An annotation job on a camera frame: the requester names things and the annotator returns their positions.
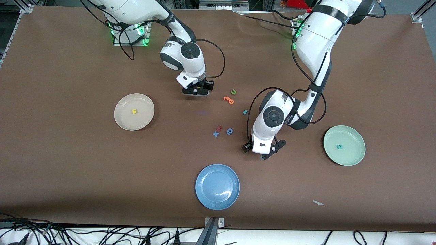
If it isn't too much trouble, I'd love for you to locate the blue plate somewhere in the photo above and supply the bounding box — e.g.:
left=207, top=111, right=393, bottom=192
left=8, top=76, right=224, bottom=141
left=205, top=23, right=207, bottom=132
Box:
left=195, top=164, right=240, bottom=210

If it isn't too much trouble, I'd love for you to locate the grey metal device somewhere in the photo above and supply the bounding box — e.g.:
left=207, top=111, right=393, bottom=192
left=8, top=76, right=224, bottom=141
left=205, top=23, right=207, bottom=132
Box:
left=199, top=0, right=250, bottom=11

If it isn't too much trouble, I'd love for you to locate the beige brown plate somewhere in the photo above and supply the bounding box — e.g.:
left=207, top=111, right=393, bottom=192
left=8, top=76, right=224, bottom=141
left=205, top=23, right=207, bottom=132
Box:
left=114, top=93, right=155, bottom=131

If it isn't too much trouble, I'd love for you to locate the pale green plate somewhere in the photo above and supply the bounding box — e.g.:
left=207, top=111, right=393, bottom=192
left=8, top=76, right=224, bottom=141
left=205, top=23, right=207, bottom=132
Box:
left=323, top=125, right=366, bottom=166

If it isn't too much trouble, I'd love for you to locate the red box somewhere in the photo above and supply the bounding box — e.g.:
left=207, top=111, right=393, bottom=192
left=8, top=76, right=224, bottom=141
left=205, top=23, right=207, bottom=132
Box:
left=287, top=0, right=314, bottom=9

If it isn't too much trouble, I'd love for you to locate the brown paper table cover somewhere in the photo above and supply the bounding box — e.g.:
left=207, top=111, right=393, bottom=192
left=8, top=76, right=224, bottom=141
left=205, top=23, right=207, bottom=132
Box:
left=0, top=6, right=436, bottom=232

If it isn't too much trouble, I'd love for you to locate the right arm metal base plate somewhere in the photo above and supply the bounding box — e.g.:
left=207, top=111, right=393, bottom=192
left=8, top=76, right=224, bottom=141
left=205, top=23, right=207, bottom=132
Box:
left=113, top=22, right=152, bottom=46

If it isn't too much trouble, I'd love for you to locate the long black right arm cable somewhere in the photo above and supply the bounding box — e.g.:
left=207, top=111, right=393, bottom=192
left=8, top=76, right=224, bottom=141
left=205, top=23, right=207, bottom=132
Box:
left=82, top=0, right=135, bottom=61

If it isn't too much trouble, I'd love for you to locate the long black arm cable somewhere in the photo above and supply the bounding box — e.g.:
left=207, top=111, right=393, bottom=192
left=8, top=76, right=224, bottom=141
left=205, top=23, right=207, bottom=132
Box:
left=292, top=15, right=348, bottom=85
left=82, top=0, right=135, bottom=61

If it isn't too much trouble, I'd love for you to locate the black base power cable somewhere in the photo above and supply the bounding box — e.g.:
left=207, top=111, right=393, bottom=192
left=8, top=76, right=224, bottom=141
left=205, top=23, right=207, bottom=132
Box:
left=268, top=10, right=303, bottom=22
left=243, top=15, right=297, bottom=28

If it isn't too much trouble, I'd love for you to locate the aluminium table edge bracket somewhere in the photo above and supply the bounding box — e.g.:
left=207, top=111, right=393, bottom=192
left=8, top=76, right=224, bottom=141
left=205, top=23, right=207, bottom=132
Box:
left=204, top=217, right=225, bottom=245

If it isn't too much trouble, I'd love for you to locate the long black left arm cable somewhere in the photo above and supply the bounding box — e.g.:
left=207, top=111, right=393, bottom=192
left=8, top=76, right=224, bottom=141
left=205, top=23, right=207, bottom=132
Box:
left=292, top=15, right=348, bottom=85

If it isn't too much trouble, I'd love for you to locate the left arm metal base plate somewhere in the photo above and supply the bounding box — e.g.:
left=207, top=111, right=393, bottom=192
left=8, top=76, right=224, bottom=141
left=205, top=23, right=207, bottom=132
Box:
left=290, top=19, right=302, bottom=48

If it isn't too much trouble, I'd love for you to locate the aluminium frame profile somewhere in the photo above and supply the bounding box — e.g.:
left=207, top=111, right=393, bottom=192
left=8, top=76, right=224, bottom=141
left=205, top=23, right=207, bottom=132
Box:
left=410, top=0, right=436, bottom=23
left=0, top=4, right=34, bottom=67

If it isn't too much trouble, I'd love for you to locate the black cable tangle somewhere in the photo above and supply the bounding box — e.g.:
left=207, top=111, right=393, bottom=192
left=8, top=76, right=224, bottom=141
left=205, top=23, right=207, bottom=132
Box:
left=0, top=213, right=205, bottom=245

